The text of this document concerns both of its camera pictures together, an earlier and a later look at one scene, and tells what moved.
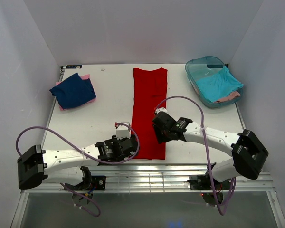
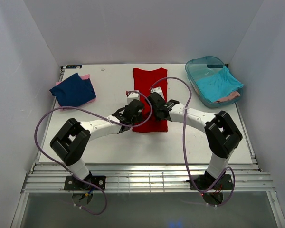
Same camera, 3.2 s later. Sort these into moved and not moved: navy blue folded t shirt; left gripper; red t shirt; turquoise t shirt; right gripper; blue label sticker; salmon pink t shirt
Moved: left gripper; right gripper; red t shirt
Not moved: navy blue folded t shirt; salmon pink t shirt; blue label sticker; turquoise t shirt
